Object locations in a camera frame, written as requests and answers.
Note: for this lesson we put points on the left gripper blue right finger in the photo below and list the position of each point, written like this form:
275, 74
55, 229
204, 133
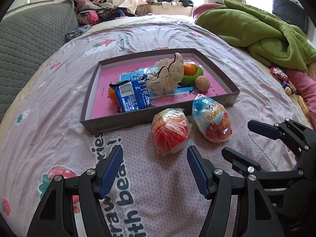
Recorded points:
255, 215

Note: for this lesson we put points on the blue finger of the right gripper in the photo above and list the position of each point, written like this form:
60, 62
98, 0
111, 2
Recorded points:
240, 163
270, 131

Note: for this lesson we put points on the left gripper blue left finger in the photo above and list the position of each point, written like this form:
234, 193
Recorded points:
93, 186

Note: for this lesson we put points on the blue red toy egg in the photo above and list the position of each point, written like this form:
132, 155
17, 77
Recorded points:
211, 118

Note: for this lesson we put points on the brown walnut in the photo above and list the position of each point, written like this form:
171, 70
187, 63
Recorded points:
202, 83

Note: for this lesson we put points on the small orange tangerine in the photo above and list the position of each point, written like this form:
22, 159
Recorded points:
112, 95

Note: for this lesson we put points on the blue snack packet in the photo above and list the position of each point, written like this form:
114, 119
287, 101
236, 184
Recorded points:
132, 95

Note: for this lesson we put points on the large orange tangerine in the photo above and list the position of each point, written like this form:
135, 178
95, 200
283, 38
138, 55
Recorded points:
189, 69

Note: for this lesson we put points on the yellow snack packet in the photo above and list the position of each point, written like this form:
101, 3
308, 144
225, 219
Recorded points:
303, 106

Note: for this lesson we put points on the blue wrapped candy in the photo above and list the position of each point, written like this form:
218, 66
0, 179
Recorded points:
287, 88

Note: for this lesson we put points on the pink pillow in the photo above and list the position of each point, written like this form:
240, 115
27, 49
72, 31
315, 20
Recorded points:
306, 88

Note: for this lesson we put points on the red wrapped candy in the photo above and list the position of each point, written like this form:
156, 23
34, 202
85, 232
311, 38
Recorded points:
278, 73

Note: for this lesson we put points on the pink strawberry bed sheet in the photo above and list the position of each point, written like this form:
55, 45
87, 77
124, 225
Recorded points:
152, 195

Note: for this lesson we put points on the grey shallow box tray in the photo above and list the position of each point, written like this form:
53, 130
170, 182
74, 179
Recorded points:
128, 119

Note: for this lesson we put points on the pink blue book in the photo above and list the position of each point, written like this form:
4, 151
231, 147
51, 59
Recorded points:
113, 73

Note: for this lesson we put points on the green quilted blanket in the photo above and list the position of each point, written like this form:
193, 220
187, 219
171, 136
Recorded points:
268, 39

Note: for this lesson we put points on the black television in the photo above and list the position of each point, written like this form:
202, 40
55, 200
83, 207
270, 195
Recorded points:
291, 12

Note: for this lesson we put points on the dark patterned cloth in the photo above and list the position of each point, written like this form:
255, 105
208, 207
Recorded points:
76, 32

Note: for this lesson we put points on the grey quilted headboard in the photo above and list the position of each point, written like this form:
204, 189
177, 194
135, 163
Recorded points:
28, 39

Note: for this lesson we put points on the pile of clothes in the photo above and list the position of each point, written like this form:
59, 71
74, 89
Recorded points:
93, 12

